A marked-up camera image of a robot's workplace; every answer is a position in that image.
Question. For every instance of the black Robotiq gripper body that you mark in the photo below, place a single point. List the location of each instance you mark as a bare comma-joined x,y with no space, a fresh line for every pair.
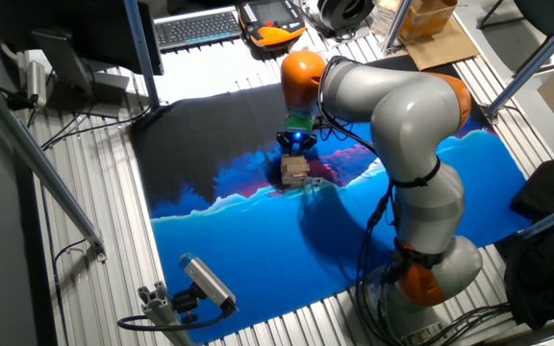
297,140

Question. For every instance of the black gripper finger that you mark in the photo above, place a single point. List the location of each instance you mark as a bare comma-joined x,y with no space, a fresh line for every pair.
311,144
284,144

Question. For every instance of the wooden Jenga block tower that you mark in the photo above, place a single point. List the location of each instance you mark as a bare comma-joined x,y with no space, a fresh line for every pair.
295,170

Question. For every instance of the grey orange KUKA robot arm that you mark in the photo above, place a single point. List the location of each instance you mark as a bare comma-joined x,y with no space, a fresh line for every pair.
409,115

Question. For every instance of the green wrist mounting plate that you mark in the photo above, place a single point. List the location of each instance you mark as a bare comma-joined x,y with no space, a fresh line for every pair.
299,123

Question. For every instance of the blue black printed cloth mat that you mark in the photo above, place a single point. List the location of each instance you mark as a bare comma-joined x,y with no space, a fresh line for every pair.
258,250

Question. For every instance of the orange black teach pendant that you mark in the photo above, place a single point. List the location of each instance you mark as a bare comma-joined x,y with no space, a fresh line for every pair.
272,24

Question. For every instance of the black round spool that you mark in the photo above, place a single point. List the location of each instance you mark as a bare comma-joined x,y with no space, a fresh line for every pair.
346,12

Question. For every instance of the black computer keyboard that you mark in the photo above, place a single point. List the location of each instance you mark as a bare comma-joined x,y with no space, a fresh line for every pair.
197,29

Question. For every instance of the flat brown cardboard sheet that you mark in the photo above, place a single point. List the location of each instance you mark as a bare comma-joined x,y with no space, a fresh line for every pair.
443,48

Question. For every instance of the brown cardboard box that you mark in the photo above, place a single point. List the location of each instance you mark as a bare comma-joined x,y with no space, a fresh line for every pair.
426,17

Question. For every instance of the short aluminium profile stand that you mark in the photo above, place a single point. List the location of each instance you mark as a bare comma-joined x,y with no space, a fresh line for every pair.
161,312

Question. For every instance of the black computer monitor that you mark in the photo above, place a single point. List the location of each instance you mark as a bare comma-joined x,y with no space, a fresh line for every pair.
80,38

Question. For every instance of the black cloth bag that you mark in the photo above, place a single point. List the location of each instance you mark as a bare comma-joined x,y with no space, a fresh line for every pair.
546,269

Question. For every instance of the dark office chair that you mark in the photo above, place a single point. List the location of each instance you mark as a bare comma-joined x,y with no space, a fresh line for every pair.
546,19

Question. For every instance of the aluminium frame post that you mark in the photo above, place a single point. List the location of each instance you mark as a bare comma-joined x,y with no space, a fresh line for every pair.
142,53
395,26

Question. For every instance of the silver camera blue end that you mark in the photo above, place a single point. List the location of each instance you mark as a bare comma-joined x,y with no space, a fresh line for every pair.
207,281

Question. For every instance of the black camera ball mount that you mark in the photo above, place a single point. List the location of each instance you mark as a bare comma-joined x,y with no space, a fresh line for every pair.
185,302

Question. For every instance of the small silver camera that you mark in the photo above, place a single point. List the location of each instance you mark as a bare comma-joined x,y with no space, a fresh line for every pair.
36,81

